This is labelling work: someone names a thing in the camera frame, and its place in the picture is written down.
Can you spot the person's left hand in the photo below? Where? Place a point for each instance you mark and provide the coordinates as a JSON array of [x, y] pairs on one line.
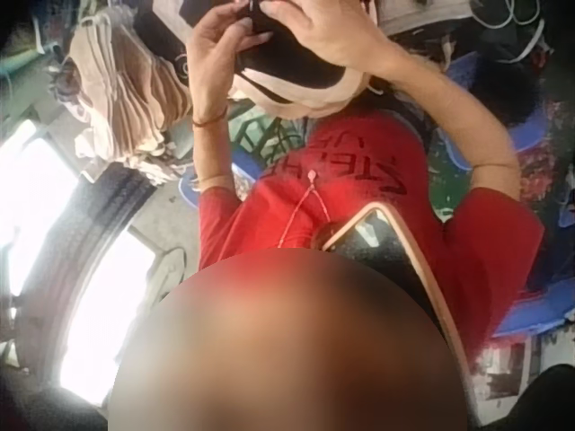
[[206, 72]]

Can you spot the person's right hand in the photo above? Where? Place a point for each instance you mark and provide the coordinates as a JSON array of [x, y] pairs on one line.
[[332, 36]]

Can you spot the black and beige fabric piece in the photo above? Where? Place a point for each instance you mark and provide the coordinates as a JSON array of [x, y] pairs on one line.
[[287, 76]]

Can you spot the black fabric piece white stripes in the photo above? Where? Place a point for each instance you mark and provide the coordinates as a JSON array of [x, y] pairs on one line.
[[170, 40]]

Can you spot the green plastic crate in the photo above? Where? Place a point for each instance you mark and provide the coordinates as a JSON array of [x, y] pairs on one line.
[[256, 134]]

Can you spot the stack of beige fabric pieces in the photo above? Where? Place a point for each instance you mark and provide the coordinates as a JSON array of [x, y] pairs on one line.
[[130, 103]]

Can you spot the blue plastic chair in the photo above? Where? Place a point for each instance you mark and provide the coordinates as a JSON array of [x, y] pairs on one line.
[[534, 324]]

